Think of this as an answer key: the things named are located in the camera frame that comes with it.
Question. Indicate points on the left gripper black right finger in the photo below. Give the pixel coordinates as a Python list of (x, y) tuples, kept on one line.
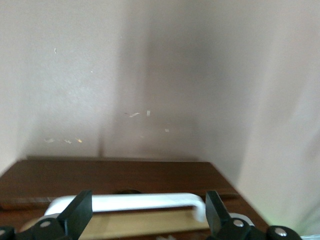
[(217, 222)]

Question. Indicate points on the dark brown wooden cabinet box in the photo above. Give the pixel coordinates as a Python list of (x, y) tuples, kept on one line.
[(125, 175)]

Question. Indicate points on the wooden drawer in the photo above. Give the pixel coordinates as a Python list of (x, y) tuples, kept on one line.
[(150, 225)]

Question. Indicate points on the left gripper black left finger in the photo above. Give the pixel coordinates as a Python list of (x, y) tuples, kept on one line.
[(75, 220)]

